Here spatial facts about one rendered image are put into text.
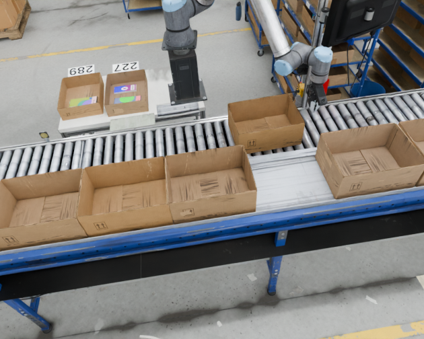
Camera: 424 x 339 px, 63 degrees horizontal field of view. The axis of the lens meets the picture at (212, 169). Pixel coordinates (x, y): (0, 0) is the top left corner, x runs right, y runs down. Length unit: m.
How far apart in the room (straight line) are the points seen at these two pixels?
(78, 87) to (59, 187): 1.16
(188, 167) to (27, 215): 0.82
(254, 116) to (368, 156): 0.75
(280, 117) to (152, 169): 0.97
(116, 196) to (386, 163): 1.38
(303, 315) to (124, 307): 1.14
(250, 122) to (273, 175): 0.57
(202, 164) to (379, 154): 0.93
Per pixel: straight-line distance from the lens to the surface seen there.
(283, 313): 2.39
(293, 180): 1.79
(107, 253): 1.74
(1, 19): 5.82
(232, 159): 1.75
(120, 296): 2.52
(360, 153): 1.99
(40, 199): 1.95
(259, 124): 2.26
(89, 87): 2.83
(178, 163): 1.73
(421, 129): 2.11
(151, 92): 2.63
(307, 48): 1.93
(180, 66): 2.35
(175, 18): 2.22
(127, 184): 1.83
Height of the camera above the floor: 2.24
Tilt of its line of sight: 48 degrees down
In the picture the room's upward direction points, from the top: 5 degrees counter-clockwise
